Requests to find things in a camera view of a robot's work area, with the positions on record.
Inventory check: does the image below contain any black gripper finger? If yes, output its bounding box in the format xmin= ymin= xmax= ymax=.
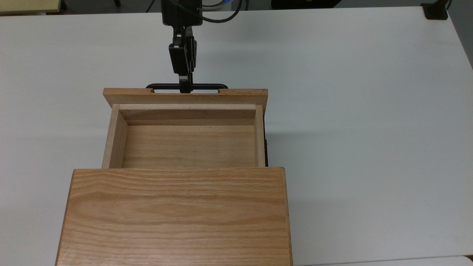
xmin=169 ymin=26 xmax=193 ymax=93
xmin=186 ymin=26 xmax=198 ymax=73

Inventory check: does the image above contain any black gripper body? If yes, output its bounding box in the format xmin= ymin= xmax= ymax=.
xmin=161 ymin=0 xmax=204 ymax=27

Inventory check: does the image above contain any wooden drawer with black handle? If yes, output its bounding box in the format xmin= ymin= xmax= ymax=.
xmin=102 ymin=83 xmax=269 ymax=169

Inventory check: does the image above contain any wooden drawer cabinet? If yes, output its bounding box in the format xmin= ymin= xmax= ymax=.
xmin=55 ymin=167 xmax=293 ymax=266

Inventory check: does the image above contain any pale yellow table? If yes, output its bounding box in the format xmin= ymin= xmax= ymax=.
xmin=0 ymin=0 xmax=62 ymax=15

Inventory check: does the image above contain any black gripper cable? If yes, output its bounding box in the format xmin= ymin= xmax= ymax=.
xmin=200 ymin=0 xmax=244 ymax=24

